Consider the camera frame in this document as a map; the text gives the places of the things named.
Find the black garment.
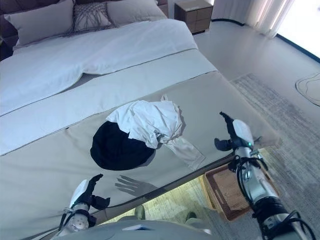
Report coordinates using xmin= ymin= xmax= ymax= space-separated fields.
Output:
xmin=91 ymin=120 xmax=156 ymax=172

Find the beige bed cover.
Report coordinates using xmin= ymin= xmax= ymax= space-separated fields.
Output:
xmin=0 ymin=47 xmax=282 ymax=240

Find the patterned decorative cushion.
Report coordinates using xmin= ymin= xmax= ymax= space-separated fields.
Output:
xmin=72 ymin=1 xmax=113 ymax=33

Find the brown woven basket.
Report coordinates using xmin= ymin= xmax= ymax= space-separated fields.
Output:
xmin=203 ymin=163 xmax=281 ymax=222

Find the large bed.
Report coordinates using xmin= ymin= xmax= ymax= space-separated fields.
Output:
xmin=0 ymin=0 xmax=282 ymax=240

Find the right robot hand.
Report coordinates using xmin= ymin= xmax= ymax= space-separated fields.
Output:
xmin=214 ymin=111 xmax=254 ymax=152

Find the white duvet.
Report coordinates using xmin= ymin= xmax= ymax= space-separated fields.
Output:
xmin=0 ymin=18 xmax=199 ymax=104

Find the brown wooden nightstand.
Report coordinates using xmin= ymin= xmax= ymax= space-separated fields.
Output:
xmin=174 ymin=0 xmax=214 ymax=35

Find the white sheer curtain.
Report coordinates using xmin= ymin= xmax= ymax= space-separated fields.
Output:
xmin=246 ymin=0 xmax=320 ymax=40

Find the beige plain pillow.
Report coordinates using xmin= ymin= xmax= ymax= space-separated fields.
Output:
xmin=3 ymin=0 xmax=75 ymax=46
xmin=106 ymin=0 xmax=168 ymax=28

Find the white crumpled shirt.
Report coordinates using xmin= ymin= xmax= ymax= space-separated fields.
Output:
xmin=105 ymin=94 xmax=206 ymax=169

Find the robot torso in grey cloth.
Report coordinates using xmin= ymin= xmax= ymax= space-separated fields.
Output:
xmin=58 ymin=209 xmax=261 ymax=240

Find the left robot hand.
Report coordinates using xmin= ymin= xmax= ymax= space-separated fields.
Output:
xmin=69 ymin=173 xmax=111 ymax=211

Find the grey textured rug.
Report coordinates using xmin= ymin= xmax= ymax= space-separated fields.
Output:
xmin=136 ymin=72 xmax=320 ymax=240

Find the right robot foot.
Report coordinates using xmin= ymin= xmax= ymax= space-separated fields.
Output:
xmin=184 ymin=211 xmax=197 ymax=225

